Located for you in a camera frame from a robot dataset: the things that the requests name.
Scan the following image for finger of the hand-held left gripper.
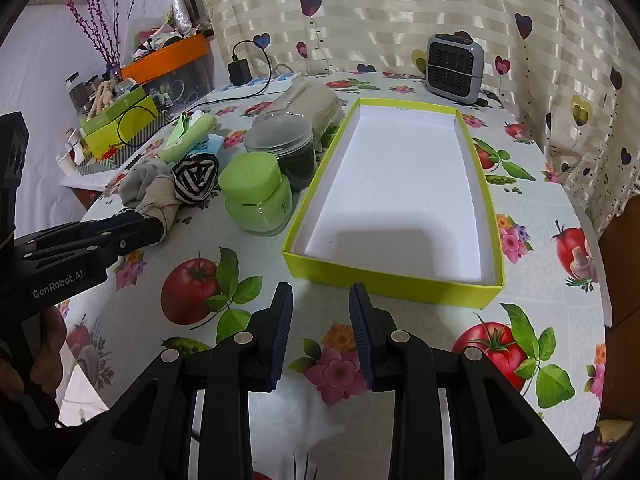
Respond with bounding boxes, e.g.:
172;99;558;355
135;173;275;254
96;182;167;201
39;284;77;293
30;210;153;251
20;217;167;273

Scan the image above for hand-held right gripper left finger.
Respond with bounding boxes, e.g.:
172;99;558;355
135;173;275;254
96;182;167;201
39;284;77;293
59;282;294;480

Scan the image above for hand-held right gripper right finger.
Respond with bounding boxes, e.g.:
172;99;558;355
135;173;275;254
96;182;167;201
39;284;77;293
348;282;583;480

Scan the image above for beige sock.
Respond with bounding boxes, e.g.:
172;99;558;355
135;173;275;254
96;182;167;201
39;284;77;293
136;174;182;248

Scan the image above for black white striped sock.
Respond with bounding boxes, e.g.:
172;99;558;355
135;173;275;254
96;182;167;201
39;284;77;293
172;154;221;206

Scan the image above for yellow-green shallow cardboard box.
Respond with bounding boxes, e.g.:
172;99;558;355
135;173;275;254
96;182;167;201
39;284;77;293
281;97;505;311

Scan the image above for person's left hand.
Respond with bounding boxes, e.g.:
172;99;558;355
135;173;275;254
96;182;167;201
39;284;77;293
0;307;69;396

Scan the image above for small side cabinet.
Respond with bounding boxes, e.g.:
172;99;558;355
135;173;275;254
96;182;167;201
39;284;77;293
59;160;131;211

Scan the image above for fruit print tablecloth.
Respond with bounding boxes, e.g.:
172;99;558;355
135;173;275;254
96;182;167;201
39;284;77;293
60;71;613;480

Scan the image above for striped patterned gift box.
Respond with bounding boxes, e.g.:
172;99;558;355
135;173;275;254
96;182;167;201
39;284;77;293
75;110;173;177

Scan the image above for yellow-green deep cardboard box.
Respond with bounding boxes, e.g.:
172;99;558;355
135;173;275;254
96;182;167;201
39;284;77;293
86;96;160;158

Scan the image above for green cardboard box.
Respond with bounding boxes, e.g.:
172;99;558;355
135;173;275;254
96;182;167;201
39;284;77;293
80;85;147;136

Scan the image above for pale green printed cloth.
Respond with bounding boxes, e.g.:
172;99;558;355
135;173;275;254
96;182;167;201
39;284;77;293
160;112;217;163

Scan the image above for wooden jointed doll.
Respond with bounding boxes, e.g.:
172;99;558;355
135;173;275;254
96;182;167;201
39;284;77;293
90;80;121;116

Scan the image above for green lidded jar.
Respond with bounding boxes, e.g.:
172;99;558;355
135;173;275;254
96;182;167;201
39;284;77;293
218;152;293;236

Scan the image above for purple flower branches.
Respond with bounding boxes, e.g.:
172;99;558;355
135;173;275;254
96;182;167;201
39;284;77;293
65;0;151;73

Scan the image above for orange lidded storage box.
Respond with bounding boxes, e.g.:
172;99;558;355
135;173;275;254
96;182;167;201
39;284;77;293
120;34;216;111

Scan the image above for clear jar dark contents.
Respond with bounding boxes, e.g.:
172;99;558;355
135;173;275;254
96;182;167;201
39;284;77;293
243;112;318;193

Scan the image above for pile of assorted packets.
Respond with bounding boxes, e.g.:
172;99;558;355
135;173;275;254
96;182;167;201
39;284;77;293
132;7;211;56

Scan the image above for white blue power strip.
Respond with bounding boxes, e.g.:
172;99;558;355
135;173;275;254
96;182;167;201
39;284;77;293
218;72;303;95

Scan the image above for silver foil bag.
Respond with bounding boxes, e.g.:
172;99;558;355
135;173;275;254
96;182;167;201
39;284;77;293
171;0;195;32

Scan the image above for beige cloth roll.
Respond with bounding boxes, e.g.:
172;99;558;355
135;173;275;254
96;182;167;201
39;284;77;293
260;82;345;148

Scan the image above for brown wooden chair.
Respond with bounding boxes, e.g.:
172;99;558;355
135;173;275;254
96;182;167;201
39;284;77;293
597;210;640;411

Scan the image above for small grey heater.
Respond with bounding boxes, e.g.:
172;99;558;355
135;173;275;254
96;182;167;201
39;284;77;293
425;32;487;107

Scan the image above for heart print curtain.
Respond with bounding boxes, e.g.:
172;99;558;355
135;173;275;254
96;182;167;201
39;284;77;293
192;0;640;241

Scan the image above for black charger cable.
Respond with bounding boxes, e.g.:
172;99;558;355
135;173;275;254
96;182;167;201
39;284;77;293
116;40;274;150

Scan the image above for black heater cable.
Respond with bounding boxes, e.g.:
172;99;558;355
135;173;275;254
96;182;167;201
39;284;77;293
472;89;503;110

